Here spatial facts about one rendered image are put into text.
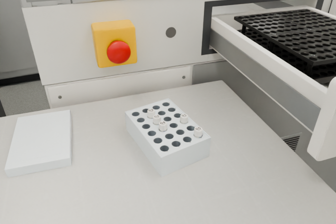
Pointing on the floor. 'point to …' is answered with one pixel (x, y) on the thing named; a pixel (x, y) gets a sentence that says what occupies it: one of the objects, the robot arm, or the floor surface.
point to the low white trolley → (228, 128)
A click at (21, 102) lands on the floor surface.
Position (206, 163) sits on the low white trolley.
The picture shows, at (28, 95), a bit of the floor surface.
